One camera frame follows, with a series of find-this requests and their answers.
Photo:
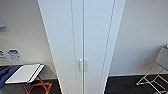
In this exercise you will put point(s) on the white folding table orange legs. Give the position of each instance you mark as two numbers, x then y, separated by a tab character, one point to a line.
25	73

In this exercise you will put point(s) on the white folding chair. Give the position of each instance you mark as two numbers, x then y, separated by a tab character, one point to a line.
161	56

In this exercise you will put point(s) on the blue cloth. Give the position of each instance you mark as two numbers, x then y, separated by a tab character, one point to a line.
6	75

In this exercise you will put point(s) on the blue white wall sign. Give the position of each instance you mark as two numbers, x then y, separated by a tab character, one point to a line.
14	55

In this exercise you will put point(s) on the small white wall sign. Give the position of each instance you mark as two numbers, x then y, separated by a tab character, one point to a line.
2	55

